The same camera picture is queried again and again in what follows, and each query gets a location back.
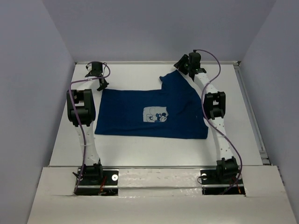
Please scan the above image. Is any blue printed t shirt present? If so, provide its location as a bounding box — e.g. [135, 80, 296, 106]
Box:
[95, 70, 208, 140]

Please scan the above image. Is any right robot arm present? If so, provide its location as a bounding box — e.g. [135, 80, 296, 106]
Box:
[174, 49, 242, 188]

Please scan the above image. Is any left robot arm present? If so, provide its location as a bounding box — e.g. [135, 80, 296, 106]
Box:
[66, 61, 111, 188]

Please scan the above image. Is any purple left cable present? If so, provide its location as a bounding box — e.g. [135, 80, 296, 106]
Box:
[71, 61, 110, 194]

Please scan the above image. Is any purple cable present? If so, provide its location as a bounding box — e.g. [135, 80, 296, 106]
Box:
[71, 61, 110, 194]
[193, 49, 242, 194]

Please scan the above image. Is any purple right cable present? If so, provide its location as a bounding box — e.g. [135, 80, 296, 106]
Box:
[193, 49, 242, 194]

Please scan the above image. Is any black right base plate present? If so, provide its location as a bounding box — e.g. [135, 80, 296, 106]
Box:
[197, 169, 246, 196]

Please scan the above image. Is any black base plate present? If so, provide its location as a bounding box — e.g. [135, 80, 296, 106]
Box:
[197, 169, 246, 196]
[74, 169, 119, 196]

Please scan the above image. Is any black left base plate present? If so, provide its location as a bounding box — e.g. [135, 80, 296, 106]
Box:
[74, 169, 119, 196]

